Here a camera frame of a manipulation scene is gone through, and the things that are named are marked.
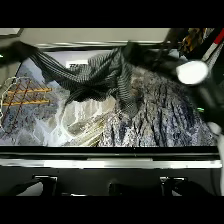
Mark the black white checked shirt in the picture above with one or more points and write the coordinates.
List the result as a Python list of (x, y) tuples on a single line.
[(100, 76)]

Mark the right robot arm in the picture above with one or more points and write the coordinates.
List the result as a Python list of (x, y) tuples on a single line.
[(191, 72)]

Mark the brown clothes hanger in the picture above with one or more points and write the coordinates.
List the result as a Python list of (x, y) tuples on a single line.
[(26, 103), (30, 90)]

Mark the heap of clothes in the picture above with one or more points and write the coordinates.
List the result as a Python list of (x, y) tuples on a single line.
[(216, 46)]

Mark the yellow black patterned garment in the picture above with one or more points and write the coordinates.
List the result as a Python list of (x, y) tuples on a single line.
[(192, 40)]

